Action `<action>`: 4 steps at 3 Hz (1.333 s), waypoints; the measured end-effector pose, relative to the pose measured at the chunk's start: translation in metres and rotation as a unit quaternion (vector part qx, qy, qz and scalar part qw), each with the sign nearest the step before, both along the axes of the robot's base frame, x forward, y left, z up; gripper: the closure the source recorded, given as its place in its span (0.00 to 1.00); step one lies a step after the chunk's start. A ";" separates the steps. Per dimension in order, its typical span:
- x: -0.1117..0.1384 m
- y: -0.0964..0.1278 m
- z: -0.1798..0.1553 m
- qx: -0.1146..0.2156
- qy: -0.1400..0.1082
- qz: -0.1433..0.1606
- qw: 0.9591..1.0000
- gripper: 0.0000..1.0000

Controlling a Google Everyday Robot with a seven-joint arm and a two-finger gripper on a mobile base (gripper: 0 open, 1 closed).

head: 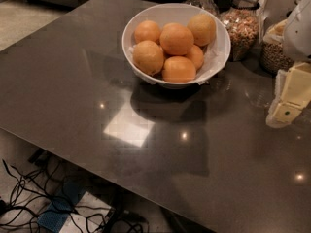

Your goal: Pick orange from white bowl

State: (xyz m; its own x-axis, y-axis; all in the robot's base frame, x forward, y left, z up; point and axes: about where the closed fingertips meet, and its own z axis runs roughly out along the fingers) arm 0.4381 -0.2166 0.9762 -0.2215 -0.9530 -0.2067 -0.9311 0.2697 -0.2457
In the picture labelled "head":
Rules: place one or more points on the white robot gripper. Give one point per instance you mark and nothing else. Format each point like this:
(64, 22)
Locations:
(298, 33)

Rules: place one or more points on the orange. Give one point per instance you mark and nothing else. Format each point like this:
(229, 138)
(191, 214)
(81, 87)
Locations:
(148, 57)
(147, 30)
(176, 39)
(203, 28)
(196, 56)
(178, 69)

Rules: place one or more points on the white ceramic bowl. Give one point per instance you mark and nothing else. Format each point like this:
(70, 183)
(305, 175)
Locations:
(174, 12)

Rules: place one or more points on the round jar of grains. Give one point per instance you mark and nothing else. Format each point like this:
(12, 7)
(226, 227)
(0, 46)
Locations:
(272, 58)

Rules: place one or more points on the glass jar of nuts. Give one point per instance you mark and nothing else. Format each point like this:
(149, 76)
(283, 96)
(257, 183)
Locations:
(242, 25)

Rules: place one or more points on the white floor panel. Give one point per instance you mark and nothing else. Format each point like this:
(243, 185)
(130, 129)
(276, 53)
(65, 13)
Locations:
(92, 213)

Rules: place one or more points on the blue floor mat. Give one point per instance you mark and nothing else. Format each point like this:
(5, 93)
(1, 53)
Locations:
(61, 207)

